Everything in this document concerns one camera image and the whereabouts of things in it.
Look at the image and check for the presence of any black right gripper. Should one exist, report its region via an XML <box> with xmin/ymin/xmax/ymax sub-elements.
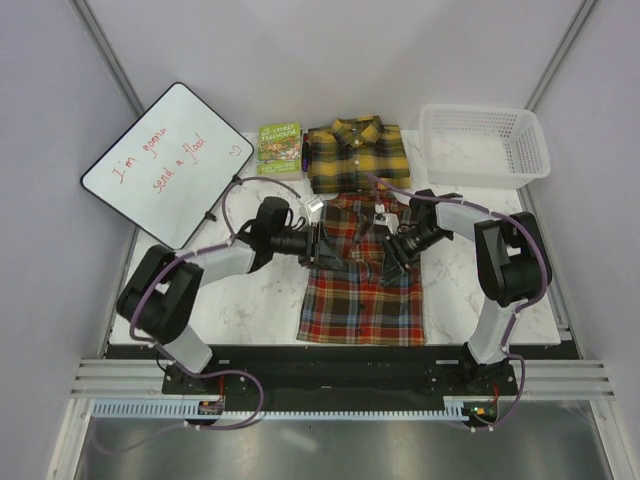
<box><xmin>379</xmin><ymin>225</ymin><xmax>451</xmax><ymax>287</ymax></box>

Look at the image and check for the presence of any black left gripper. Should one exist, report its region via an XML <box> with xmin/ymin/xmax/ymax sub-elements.
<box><xmin>271</xmin><ymin>221</ymin><xmax>345</xmax><ymax>271</ymax></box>

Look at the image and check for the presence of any red brown plaid shirt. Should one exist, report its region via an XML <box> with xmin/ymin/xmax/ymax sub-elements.
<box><xmin>297</xmin><ymin>193</ymin><xmax>426</xmax><ymax>346</ymax></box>

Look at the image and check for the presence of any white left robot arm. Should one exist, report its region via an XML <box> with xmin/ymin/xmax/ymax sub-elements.
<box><xmin>116</xmin><ymin>196</ymin><xmax>345</xmax><ymax>393</ymax></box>

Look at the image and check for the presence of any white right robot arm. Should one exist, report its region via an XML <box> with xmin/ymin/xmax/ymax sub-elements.
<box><xmin>374</xmin><ymin>190</ymin><xmax>552</xmax><ymax>394</ymax></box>

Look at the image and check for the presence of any folded yellow plaid shirt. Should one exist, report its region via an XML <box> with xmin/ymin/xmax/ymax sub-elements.
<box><xmin>307</xmin><ymin>116</ymin><xmax>411</xmax><ymax>194</ymax></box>

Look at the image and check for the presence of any green treehouse book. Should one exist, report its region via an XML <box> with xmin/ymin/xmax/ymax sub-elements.
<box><xmin>256</xmin><ymin>122</ymin><xmax>303</xmax><ymax>180</ymax></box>

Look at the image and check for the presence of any white plastic basket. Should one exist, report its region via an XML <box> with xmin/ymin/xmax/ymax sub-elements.
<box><xmin>419</xmin><ymin>104</ymin><xmax>551</xmax><ymax>189</ymax></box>

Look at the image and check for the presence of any white dry-erase board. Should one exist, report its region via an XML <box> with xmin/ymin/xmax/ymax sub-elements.
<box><xmin>81</xmin><ymin>82</ymin><xmax>254</xmax><ymax>250</ymax></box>

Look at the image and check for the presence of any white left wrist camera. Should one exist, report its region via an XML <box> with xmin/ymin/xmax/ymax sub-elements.
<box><xmin>303</xmin><ymin>197</ymin><xmax>324</xmax><ymax>223</ymax></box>

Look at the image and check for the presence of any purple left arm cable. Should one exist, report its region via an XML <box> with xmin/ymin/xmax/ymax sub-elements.
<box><xmin>92</xmin><ymin>174</ymin><xmax>306</xmax><ymax>456</ymax></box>

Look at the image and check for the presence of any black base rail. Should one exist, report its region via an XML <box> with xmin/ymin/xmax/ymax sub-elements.
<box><xmin>162</xmin><ymin>346</ymin><xmax>518</xmax><ymax>412</ymax></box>

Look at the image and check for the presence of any white slotted cable duct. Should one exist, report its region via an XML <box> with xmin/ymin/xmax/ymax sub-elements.
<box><xmin>92</xmin><ymin>399</ymin><xmax>469</xmax><ymax>421</ymax></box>

